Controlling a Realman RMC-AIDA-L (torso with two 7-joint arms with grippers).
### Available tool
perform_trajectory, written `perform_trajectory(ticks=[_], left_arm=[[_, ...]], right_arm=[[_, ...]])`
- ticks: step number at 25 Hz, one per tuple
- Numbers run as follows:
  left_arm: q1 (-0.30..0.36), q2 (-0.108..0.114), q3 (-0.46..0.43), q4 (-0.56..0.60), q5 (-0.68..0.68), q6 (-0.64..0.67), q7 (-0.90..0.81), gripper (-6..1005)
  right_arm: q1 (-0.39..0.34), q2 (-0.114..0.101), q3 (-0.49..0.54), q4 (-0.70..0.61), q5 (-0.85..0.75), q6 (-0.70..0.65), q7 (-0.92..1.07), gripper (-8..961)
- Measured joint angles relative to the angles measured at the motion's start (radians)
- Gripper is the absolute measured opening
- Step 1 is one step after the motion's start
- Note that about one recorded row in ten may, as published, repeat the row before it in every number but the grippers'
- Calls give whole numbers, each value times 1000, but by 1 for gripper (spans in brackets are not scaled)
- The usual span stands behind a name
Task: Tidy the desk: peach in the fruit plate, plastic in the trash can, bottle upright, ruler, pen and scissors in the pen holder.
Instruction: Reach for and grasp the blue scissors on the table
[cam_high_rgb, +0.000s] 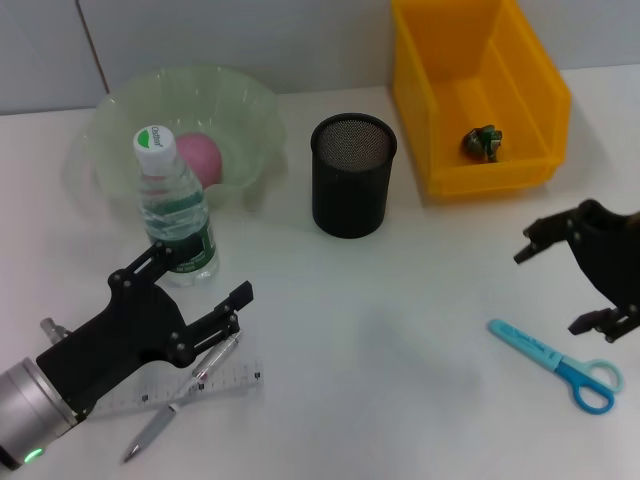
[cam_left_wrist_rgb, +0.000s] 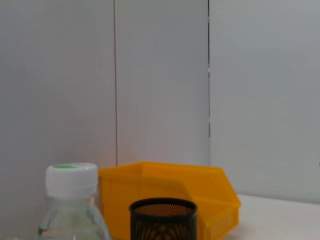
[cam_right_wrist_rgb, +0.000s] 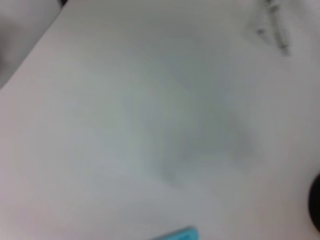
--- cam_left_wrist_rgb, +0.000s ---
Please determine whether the yellow plastic storage bin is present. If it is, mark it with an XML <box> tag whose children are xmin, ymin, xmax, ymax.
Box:
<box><xmin>97</xmin><ymin>161</ymin><xmax>242</xmax><ymax>240</ymax></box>

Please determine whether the clear green-label water bottle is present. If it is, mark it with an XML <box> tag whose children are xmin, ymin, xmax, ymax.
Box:
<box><xmin>37</xmin><ymin>162</ymin><xmax>113</xmax><ymax>240</ymax></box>

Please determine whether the black mesh pen cup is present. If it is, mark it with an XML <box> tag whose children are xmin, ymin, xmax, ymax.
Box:
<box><xmin>128</xmin><ymin>197</ymin><xmax>198</xmax><ymax>240</ymax></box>

